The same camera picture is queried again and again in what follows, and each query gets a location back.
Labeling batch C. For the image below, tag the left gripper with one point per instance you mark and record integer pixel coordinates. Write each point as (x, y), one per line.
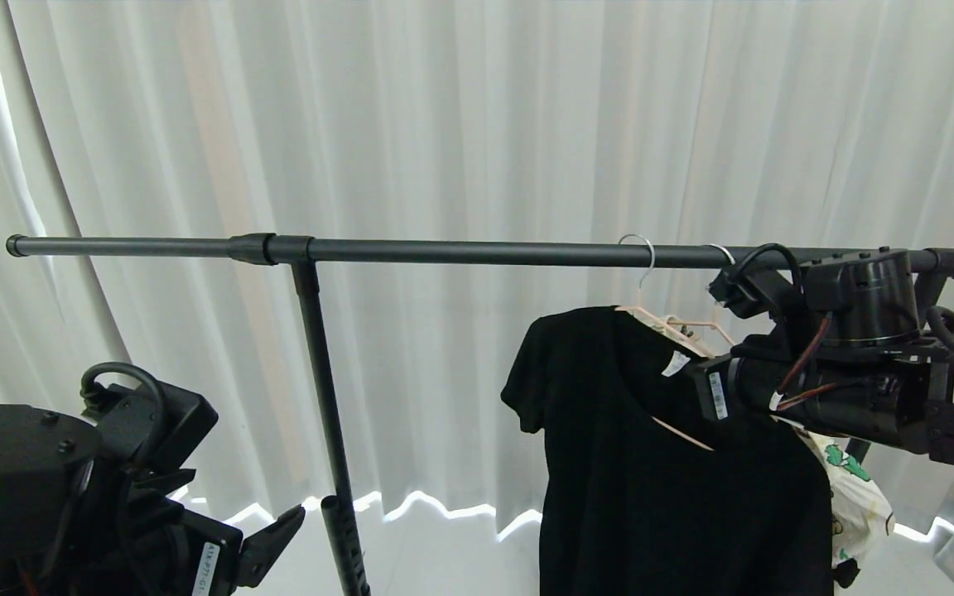
(171, 555)

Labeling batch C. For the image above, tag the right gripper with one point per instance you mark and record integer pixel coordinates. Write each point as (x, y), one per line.
(841, 406)

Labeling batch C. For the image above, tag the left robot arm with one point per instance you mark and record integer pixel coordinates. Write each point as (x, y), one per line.
(13, 463)

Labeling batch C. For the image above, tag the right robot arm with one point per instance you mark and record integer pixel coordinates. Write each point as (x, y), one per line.
(866, 298)

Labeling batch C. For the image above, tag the pink clothes hanger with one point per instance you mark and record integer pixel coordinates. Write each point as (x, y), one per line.
(659, 324)
(692, 321)

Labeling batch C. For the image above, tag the black clothes rack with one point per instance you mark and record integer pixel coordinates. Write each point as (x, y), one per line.
(460, 251)

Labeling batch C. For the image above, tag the cream printed garment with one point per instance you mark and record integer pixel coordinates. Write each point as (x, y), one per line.
(858, 505)

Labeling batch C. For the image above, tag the black t-shirt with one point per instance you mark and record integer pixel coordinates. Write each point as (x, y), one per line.
(651, 497)

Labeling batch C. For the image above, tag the white curtain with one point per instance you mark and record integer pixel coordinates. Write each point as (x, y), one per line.
(460, 108)

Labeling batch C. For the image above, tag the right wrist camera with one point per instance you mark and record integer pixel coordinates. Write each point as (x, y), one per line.
(754, 290)

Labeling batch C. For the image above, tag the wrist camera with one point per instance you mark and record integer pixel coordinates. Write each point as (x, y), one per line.
(754, 290)
(171, 422)

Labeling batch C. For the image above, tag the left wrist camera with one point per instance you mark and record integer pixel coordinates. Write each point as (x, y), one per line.
(171, 422)

